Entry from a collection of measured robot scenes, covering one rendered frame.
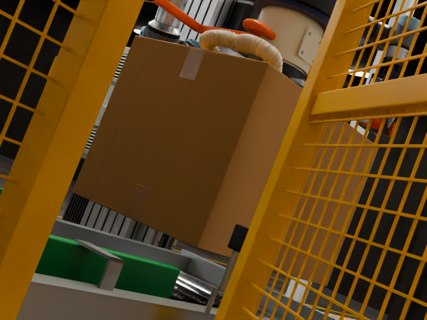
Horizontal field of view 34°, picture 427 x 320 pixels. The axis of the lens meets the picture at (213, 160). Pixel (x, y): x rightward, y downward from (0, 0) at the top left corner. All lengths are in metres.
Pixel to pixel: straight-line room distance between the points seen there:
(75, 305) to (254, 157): 0.58
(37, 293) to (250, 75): 0.68
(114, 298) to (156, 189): 0.46
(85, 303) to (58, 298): 0.05
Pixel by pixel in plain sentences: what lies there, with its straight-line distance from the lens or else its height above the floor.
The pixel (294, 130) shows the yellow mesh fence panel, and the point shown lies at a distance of 1.16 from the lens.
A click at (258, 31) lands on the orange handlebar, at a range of 1.69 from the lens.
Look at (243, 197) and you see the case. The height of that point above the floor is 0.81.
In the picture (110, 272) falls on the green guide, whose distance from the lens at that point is 1.08.
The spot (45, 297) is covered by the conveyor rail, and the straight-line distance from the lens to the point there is 0.98.
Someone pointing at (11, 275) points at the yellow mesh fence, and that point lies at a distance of 0.81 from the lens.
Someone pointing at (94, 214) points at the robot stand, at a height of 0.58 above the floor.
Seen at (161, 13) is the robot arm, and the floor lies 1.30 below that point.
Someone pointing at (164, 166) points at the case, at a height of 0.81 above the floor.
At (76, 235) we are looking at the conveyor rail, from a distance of 1.86.
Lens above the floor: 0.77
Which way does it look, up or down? 4 degrees up
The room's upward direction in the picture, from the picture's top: 21 degrees clockwise
